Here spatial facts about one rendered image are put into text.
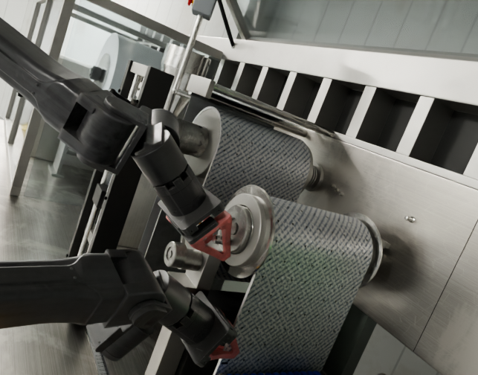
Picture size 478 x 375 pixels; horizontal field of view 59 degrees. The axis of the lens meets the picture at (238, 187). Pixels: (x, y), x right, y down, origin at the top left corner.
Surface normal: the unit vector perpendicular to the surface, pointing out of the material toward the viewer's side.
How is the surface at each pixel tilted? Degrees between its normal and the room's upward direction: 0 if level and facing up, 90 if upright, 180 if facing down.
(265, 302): 90
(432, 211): 90
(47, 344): 0
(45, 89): 100
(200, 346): 61
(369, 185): 90
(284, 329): 90
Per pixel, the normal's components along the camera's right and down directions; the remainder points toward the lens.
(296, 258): 0.47, 0.33
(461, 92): -0.81, -0.21
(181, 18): -0.65, -0.11
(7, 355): 0.35, -0.92
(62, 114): -0.25, 0.27
